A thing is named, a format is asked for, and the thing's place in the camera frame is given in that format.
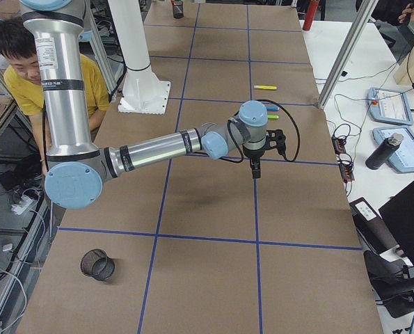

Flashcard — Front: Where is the black white box device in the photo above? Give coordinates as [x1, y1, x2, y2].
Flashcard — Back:
[349, 197, 399, 254]

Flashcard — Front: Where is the aluminium frame post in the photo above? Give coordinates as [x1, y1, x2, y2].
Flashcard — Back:
[317, 0, 379, 109]

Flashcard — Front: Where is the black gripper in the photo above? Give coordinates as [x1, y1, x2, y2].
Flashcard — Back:
[243, 145, 265, 179]

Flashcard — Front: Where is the upper teach pendant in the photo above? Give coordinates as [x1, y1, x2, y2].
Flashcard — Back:
[367, 87, 413, 125]

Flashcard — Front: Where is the red bottle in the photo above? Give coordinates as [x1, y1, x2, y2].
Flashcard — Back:
[302, 0, 320, 31]

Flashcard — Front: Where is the person in yellow shirt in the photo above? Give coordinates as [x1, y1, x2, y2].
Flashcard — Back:
[0, 17, 109, 175]

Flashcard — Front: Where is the yellow highlighter pen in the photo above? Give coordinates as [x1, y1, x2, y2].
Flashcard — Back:
[253, 85, 278, 90]

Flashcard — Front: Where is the black monitor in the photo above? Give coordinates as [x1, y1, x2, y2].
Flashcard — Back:
[379, 181, 414, 265]

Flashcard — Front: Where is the teach pendant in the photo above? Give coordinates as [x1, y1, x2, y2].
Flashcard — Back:
[372, 125, 414, 173]
[367, 87, 413, 125]

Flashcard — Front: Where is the white power adapter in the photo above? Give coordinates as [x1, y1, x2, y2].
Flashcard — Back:
[11, 195, 33, 215]

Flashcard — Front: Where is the white pedestal column base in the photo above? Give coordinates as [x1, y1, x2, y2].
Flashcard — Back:
[109, 0, 171, 115]

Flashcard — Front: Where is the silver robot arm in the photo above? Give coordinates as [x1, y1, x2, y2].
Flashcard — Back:
[20, 1, 268, 209]

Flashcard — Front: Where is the black mesh pen cup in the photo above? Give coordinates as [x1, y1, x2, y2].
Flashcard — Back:
[172, 0, 184, 19]

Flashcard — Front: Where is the lower teach pendant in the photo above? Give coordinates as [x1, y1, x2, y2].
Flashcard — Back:
[372, 125, 414, 173]

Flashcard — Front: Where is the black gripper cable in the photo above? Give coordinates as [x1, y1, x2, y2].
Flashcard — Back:
[227, 99, 301, 164]

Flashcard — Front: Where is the black drink bottle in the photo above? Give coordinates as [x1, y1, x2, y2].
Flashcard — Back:
[365, 133, 404, 170]

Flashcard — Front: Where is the orange circuit board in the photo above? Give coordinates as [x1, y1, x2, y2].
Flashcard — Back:
[338, 163, 354, 183]
[332, 136, 347, 154]

